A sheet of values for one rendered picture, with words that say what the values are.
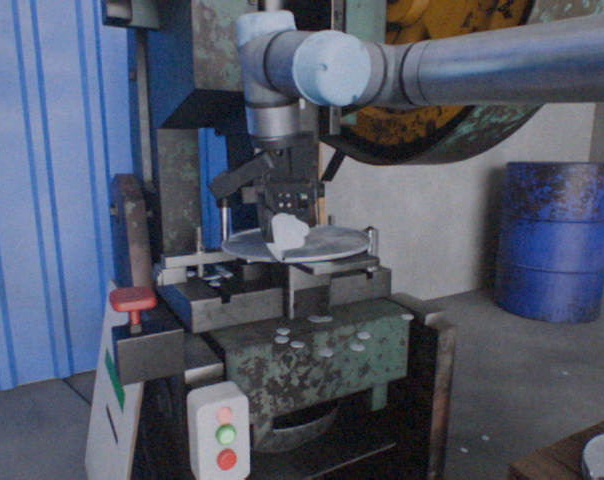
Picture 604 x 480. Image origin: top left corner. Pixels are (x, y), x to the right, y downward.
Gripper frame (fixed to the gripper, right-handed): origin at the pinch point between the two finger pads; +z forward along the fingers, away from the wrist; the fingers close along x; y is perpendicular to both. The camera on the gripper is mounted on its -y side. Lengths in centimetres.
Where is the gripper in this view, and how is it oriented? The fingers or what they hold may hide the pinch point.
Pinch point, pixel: (275, 252)
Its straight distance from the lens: 74.7
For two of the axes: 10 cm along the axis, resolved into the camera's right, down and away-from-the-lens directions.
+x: 2.4, -5.1, 8.3
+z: 0.8, 8.6, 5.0
